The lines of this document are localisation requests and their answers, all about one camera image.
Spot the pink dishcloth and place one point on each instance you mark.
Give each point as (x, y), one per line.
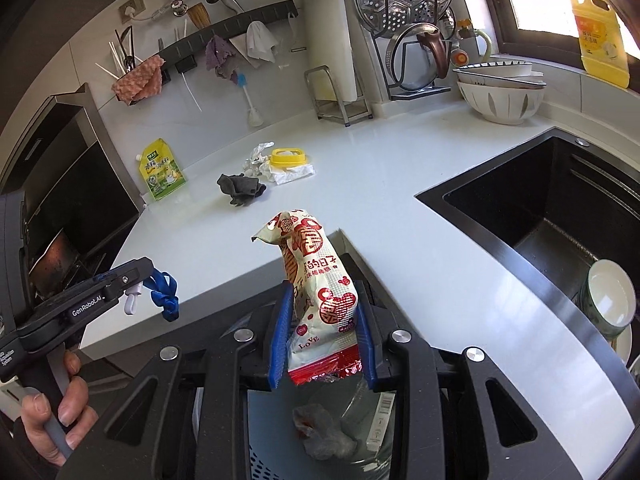
(137, 82)

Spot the black kitchen sink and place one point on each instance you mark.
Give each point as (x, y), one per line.
(540, 210)

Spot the small white plastic hook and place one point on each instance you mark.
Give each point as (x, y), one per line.
(131, 302)

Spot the white plastic strip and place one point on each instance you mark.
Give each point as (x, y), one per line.
(192, 92)

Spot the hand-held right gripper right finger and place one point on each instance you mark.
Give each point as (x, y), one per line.
(366, 345)

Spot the metal water valve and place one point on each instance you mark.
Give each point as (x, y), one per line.
(180, 6)

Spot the blue white bottle brush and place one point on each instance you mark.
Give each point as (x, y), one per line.
(252, 110)

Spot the yellow lid wipes pack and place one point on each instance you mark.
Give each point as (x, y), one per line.
(287, 160)

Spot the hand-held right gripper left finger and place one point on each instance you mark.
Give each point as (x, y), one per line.
(277, 342)

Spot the clear plastic cup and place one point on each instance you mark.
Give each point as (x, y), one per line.
(360, 400)

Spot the black lid rack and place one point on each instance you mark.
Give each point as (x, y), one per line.
(420, 92)

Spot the metal cutting board rack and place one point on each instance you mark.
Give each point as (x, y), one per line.
(345, 110)

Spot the white green bowl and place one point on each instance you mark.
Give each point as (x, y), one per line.
(610, 295)

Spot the patterned bowl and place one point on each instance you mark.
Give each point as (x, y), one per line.
(495, 67)

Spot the straw pot brush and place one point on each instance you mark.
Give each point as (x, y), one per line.
(198, 15)

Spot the yellow green spout pouch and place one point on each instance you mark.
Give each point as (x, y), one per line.
(161, 170)

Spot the dark frying pan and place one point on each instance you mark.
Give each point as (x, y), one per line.
(52, 260)

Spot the white hanging spatula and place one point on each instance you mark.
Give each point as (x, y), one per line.
(296, 35)

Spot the white wall socket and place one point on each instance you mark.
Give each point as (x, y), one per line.
(132, 6)

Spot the white cutting board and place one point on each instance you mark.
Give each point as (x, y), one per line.
(330, 35)

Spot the purple grey rag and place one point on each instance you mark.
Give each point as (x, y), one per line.
(220, 55)

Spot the red patterned snack packet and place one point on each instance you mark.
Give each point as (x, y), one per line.
(320, 300)

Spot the large white ribbed bowl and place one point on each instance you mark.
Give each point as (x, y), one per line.
(500, 102)

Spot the yellow detergent bottle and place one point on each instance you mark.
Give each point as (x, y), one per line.
(600, 40)

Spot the white chopsticks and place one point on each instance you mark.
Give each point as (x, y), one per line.
(110, 67)

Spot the black range hood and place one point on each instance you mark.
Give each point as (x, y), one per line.
(65, 170)

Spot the white plastic bag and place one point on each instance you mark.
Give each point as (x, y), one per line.
(327, 442)

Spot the person's left hand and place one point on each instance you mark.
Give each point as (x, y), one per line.
(75, 410)

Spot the dark wall hook rail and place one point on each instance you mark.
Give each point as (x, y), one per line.
(240, 22)

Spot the glass pot lid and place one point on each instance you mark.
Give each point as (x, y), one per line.
(415, 67)

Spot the white mug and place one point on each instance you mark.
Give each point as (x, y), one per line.
(472, 42)

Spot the dark metal utensils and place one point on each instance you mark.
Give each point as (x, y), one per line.
(127, 52)

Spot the white hanging cloth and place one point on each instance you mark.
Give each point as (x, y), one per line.
(260, 40)

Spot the crumpled white paper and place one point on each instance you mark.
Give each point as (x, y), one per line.
(257, 157)

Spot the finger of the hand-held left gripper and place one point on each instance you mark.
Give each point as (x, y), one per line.
(127, 289)
(132, 266)

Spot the dark grey cloth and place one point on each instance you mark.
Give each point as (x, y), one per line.
(241, 188)

